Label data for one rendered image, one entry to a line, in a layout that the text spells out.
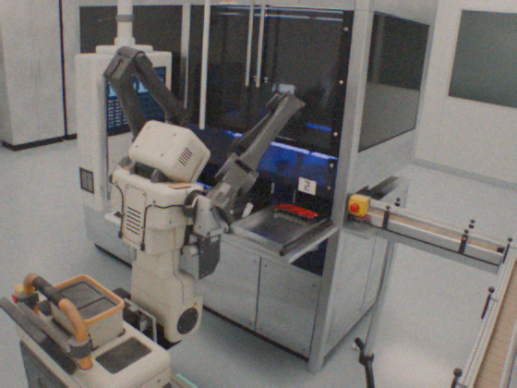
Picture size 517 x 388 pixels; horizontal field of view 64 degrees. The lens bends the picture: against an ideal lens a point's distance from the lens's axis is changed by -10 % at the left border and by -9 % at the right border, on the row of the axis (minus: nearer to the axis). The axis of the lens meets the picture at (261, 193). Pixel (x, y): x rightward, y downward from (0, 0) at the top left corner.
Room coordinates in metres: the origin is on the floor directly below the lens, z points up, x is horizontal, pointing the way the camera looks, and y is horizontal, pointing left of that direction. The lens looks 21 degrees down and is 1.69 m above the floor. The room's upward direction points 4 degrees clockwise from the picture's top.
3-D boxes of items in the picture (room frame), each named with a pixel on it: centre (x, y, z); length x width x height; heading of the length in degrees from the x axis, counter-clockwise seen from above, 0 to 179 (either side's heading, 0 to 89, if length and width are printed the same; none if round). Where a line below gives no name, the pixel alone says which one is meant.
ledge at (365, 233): (1.82, -0.46, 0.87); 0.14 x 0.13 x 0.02; 145
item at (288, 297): (2.80, 0.20, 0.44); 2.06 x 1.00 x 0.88; 55
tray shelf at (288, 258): (1.88, 0.03, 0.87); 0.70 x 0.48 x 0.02; 55
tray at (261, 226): (1.74, -0.09, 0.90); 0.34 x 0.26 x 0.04; 145
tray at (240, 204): (2.03, 0.13, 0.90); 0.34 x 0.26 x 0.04; 145
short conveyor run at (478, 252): (1.75, -0.74, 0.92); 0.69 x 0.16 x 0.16; 55
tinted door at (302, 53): (1.97, -0.14, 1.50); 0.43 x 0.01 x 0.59; 55
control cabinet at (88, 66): (2.18, 0.72, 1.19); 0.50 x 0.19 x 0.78; 147
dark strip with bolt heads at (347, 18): (1.85, -0.29, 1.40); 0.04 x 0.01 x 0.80; 55
